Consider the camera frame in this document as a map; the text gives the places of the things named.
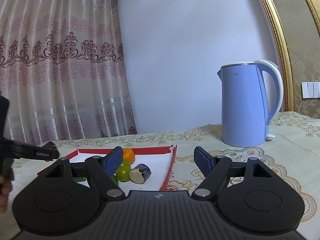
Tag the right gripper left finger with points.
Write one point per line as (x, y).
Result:
(101, 170)

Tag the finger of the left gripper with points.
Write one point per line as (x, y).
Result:
(18, 150)

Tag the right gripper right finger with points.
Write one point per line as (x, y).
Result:
(215, 171)

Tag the small green jujube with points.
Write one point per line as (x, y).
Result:
(125, 163)

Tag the person left hand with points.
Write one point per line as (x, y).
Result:
(6, 188)

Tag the green round fruit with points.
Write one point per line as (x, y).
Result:
(123, 173)

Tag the small green cucumber piece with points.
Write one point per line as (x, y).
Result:
(79, 179)

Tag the small orange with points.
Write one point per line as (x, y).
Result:
(129, 155)

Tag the dark sugarcane piece right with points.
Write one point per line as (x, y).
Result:
(140, 173)

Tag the blue electric kettle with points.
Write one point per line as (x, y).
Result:
(245, 114)

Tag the cream floral tablecloth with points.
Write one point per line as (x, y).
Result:
(273, 191)

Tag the pink patterned curtain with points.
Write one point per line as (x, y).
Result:
(63, 70)

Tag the white wall switch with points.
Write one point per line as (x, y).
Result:
(311, 90)

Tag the gold headboard frame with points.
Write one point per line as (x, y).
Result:
(295, 27)

